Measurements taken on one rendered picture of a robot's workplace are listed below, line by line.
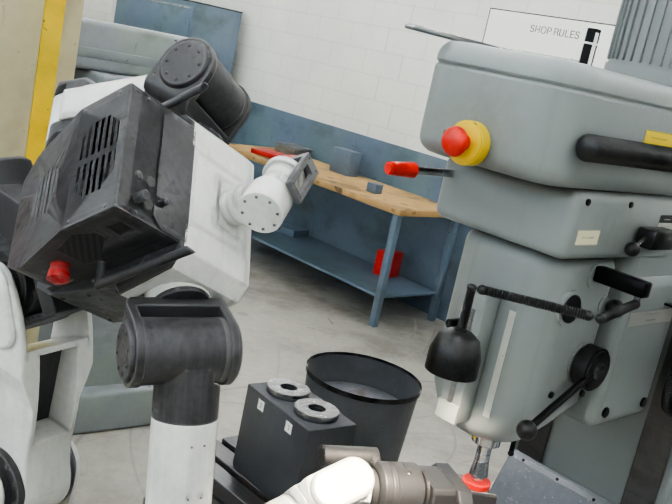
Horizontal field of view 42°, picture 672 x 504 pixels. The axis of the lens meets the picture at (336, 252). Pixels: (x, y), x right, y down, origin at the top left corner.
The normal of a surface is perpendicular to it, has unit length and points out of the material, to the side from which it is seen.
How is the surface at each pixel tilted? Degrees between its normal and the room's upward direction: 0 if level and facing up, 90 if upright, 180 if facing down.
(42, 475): 80
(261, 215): 115
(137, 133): 57
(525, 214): 90
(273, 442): 90
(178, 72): 62
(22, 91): 90
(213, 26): 90
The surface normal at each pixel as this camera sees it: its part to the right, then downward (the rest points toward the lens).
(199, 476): 0.59, 0.12
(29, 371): 0.87, 0.11
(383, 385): -0.44, 0.04
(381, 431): 0.38, 0.34
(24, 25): 0.67, 0.30
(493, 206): -0.72, 0.01
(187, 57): -0.32, -0.36
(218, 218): 0.82, -0.29
